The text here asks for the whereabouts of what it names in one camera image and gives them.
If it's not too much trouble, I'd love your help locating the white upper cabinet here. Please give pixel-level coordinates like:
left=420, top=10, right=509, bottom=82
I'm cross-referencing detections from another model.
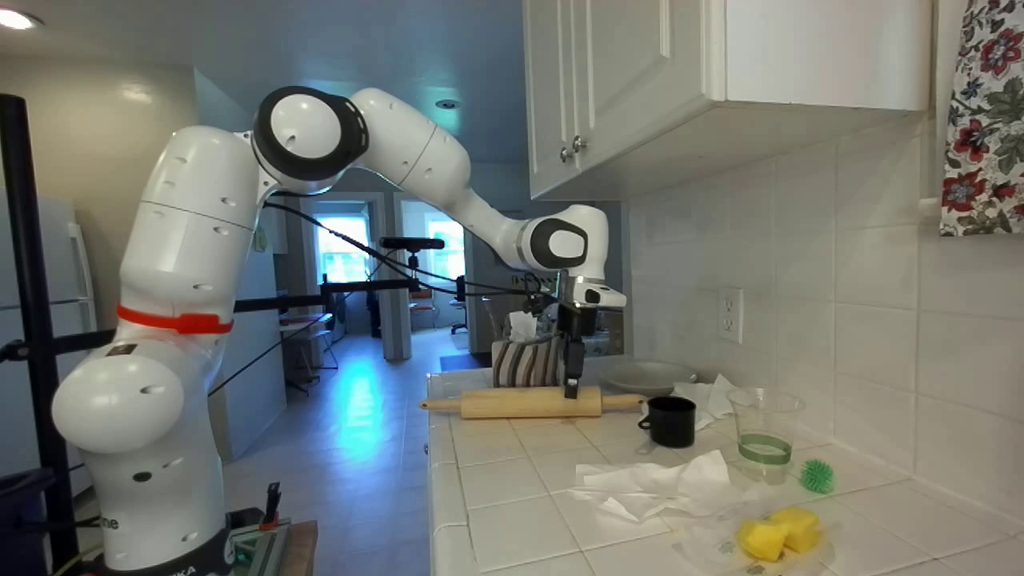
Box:
left=521, top=0, right=935, bottom=206

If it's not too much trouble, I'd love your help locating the red and black clamp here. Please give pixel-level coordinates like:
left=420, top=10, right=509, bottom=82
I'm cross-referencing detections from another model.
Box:
left=259, top=479, right=284, bottom=529

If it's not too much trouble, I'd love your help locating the crumpled clear plastic wrap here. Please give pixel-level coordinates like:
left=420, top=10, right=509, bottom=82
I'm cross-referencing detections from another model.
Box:
left=674, top=371, right=764, bottom=437

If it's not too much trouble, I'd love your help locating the black cable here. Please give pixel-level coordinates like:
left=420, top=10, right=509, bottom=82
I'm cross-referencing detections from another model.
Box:
left=264, top=198, right=561, bottom=302

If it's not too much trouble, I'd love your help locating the floral curtain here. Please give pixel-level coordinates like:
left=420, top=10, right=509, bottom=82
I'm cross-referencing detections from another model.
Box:
left=939, top=0, right=1024, bottom=241

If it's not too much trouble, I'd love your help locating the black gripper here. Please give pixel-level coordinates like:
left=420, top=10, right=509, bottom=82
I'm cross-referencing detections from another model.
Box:
left=555, top=302, right=594, bottom=400

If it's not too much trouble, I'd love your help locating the yellow lemon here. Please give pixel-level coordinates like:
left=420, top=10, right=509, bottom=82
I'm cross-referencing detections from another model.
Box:
left=737, top=519, right=791, bottom=566

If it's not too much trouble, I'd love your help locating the black stand pole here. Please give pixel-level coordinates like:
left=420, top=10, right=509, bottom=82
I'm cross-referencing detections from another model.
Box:
left=0, top=93, right=84, bottom=572

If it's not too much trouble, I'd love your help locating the clear plastic bag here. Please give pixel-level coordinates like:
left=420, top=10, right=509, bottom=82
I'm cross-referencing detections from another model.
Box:
left=683, top=490, right=846, bottom=576

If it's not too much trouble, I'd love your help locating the striped tissue box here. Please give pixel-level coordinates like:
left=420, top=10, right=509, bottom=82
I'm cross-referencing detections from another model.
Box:
left=489, top=332, right=567, bottom=390

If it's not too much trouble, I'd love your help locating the bright window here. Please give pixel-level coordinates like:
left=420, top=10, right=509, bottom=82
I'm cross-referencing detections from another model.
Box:
left=397, top=202, right=470, bottom=288
left=312, top=206, right=377, bottom=285

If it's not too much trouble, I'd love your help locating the glass jar with green band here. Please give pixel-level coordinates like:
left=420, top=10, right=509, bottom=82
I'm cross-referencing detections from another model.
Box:
left=734, top=389, right=797, bottom=483

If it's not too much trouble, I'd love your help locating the wooden base board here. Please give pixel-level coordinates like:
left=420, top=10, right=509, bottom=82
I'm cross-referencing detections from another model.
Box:
left=226, top=519, right=321, bottom=576

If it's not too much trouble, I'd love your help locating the white plate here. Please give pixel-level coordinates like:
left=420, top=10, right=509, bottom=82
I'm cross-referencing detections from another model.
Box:
left=587, top=355, right=697, bottom=397

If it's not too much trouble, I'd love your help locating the black mug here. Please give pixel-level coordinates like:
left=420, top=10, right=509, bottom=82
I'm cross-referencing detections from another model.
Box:
left=636, top=393, right=697, bottom=451

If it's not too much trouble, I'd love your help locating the white paper towel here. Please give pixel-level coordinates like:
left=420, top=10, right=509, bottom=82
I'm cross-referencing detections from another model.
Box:
left=571, top=444, right=738, bottom=524

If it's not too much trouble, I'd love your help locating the white tissue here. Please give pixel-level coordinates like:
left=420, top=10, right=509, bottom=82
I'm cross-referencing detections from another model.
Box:
left=506, top=309, right=545, bottom=347

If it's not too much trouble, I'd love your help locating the black camera mounting bar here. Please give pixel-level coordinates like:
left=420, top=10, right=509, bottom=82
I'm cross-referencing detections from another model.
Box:
left=0, top=272, right=558, bottom=366

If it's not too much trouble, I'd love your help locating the recessed ceiling light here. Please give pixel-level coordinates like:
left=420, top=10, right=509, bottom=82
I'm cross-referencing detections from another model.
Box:
left=0, top=3, right=44, bottom=37

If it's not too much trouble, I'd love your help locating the yellow sponge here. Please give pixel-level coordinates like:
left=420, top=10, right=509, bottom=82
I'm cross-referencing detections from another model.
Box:
left=768, top=505, right=826, bottom=556

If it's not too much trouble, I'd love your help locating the black camera on stand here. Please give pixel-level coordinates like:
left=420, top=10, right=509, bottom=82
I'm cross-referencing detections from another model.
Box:
left=377, top=235, right=447, bottom=366

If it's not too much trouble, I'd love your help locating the white wall outlet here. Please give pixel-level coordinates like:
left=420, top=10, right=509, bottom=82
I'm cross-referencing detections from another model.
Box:
left=714, top=285, right=750, bottom=347

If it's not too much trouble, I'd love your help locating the wooden rolling pin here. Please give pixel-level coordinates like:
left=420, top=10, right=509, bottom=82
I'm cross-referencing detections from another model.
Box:
left=422, top=383, right=649, bottom=424

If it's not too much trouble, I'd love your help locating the green scrubber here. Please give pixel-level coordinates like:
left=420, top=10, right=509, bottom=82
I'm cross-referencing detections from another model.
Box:
left=797, top=459, right=840, bottom=495

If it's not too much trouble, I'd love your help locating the dark blue bin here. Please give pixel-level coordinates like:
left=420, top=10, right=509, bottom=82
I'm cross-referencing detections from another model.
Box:
left=0, top=469, right=57, bottom=576

